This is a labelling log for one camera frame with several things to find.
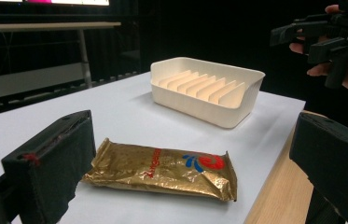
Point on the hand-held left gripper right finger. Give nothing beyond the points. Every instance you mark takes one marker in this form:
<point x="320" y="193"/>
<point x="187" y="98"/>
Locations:
<point x="336" y="161"/>

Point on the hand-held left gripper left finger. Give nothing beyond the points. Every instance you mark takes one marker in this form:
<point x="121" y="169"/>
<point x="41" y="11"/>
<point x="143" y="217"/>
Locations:
<point x="50" y="161"/>

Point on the gold foil snack packet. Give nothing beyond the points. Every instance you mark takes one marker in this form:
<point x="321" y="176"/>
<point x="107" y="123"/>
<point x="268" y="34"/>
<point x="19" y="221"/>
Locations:
<point x="162" y="171"/>

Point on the cream slotted plastic tray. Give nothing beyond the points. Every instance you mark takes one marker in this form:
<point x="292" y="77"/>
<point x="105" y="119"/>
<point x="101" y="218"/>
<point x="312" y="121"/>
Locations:
<point x="206" y="109"/>

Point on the wooden desk with metal legs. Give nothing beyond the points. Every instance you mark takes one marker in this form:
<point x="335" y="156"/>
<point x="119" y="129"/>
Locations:
<point x="38" y="26"/>

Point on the monitor screen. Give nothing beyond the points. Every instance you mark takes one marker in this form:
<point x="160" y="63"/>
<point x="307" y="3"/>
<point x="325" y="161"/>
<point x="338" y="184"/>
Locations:
<point x="69" y="2"/>

